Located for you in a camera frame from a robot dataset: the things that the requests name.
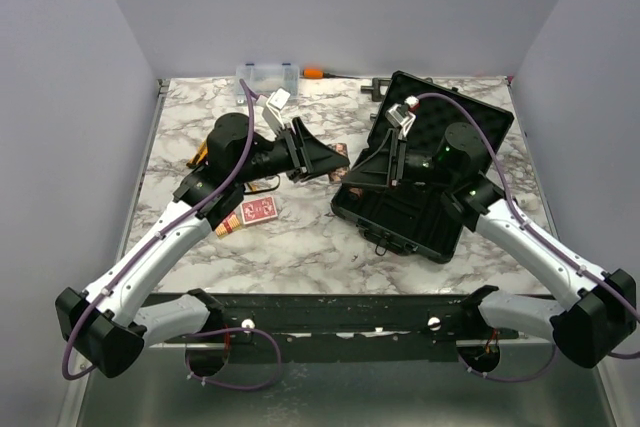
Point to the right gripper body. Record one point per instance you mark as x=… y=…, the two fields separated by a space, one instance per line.
x=420 y=167

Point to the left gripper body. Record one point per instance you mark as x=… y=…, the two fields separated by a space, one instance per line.
x=279 y=156

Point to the orange black chip roll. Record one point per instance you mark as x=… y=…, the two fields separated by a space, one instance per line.
x=355 y=193

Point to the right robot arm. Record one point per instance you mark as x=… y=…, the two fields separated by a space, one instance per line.
x=591 y=310

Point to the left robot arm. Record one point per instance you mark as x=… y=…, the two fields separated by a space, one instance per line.
x=107 y=322

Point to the black poker set case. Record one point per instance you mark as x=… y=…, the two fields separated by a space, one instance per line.
x=425 y=144

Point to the Texas Hold'em card box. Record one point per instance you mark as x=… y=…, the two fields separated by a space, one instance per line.
x=229 y=225

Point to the yellow black pliers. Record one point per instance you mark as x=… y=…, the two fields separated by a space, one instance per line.
x=252 y=189

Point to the red backed card deck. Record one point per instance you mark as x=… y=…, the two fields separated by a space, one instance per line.
x=258 y=210

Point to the clear plastic organizer box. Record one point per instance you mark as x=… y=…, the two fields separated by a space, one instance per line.
x=263 y=79

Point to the yellow utility knife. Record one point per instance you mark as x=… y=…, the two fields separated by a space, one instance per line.
x=199 y=158

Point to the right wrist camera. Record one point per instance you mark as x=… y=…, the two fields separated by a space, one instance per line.
x=402 y=116

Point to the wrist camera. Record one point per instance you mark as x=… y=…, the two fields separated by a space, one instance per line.
x=402 y=116
x=272 y=107

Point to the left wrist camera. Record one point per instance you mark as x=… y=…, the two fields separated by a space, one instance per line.
x=272 y=107

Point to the black T-handle tool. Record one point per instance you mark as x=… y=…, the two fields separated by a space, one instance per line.
x=376 y=89

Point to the orange handled screwdriver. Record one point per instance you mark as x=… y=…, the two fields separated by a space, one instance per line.
x=319 y=74

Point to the black mounting rail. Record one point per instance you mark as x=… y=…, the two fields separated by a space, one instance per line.
x=314 y=328

